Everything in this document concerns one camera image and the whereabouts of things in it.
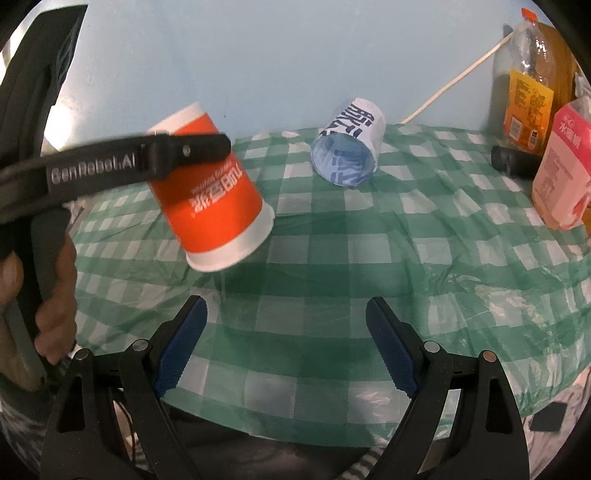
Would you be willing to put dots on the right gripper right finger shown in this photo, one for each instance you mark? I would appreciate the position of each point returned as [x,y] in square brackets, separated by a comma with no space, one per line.
[487,439]

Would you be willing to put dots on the orange white paper cup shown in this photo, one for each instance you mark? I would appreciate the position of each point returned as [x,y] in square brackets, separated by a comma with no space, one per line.
[215,211]

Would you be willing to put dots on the pink drink bottle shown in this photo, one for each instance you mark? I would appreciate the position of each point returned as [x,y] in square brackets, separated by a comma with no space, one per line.
[561,188]

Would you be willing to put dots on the grey striped sleeve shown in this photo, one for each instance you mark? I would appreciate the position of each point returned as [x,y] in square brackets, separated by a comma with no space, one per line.
[24,417]

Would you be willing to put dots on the small black cylinder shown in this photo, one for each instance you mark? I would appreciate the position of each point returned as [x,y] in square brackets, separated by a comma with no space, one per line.
[515,163]

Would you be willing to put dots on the orange juice bottle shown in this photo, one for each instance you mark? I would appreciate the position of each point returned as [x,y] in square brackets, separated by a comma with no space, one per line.
[530,89]

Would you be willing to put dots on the black flat object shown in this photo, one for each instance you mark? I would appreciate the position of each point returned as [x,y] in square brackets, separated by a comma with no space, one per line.
[549,419]

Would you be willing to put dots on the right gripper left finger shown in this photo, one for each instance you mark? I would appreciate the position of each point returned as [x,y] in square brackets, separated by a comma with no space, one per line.
[108,420]

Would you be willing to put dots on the person's left hand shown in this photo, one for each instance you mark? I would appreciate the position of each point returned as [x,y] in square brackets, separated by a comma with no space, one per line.
[55,318]

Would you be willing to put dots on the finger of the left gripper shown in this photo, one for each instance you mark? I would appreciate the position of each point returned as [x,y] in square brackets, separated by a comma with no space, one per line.
[161,154]

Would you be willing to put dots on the green checkered tablecloth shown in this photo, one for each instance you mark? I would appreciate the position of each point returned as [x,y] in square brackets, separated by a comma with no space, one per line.
[455,248]

